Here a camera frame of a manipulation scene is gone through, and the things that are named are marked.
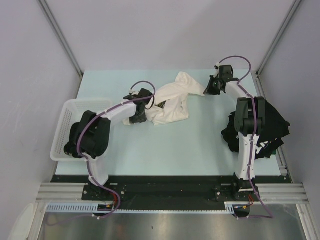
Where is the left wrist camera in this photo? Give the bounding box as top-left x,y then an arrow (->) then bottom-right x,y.
128,89 -> 139,100

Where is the white slotted cable duct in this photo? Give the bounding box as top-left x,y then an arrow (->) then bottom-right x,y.
45,202 -> 235,215

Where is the white t shirt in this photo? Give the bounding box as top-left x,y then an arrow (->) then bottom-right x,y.
123,71 -> 205,126

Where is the aluminium frame rail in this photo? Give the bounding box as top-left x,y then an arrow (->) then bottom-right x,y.
36,183 -> 309,204

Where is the aluminium corner post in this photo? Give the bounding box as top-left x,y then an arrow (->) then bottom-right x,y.
255,0 -> 304,77
36,0 -> 84,79

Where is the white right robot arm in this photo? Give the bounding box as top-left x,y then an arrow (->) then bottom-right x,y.
203,65 -> 266,181

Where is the black t shirt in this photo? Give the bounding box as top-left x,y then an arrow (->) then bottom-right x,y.
63,123 -> 78,157

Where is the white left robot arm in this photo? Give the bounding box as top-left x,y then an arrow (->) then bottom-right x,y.
63,88 -> 154,200

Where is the right aluminium corner post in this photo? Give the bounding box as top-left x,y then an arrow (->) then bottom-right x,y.
255,0 -> 304,77

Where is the white plastic laundry basket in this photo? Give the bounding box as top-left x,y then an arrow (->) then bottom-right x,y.
50,97 -> 113,162

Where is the stack of black t shirts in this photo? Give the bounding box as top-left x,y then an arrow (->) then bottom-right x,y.
221,101 -> 290,159

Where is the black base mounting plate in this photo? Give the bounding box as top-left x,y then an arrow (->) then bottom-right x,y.
82,174 -> 261,218

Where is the left aluminium corner post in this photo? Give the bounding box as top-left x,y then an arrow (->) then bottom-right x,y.
36,0 -> 84,79

